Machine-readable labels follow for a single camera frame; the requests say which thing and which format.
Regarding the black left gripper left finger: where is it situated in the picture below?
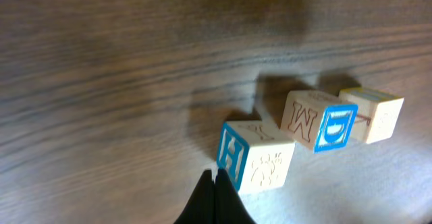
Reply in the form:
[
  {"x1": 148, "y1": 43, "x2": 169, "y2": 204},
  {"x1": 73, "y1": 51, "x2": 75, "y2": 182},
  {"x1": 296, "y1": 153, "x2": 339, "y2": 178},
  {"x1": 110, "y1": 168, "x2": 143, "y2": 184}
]
[{"x1": 174, "y1": 169, "x2": 215, "y2": 224}]

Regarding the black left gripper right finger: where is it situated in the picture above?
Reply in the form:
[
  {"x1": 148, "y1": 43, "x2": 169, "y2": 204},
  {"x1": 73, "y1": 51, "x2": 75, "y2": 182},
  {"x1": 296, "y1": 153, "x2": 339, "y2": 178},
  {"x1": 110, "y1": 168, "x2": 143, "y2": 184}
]
[{"x1": 215, "y1": 169, "x2": 255, "y2": 224}]

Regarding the yellow number 1 block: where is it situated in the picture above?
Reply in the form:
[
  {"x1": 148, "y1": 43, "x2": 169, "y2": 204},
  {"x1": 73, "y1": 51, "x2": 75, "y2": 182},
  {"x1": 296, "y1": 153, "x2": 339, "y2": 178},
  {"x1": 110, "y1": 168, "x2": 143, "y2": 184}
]
[{"x1": 339, "y1": 87, "x2": 404, "y2": 144}]

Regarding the blue letter D block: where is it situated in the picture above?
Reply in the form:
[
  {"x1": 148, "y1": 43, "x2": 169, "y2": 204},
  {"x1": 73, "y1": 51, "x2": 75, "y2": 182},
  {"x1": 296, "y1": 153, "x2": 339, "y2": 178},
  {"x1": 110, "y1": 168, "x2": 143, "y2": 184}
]
[{"x1": 280, "y1": 90, "x2": 358, "y2": 153}]

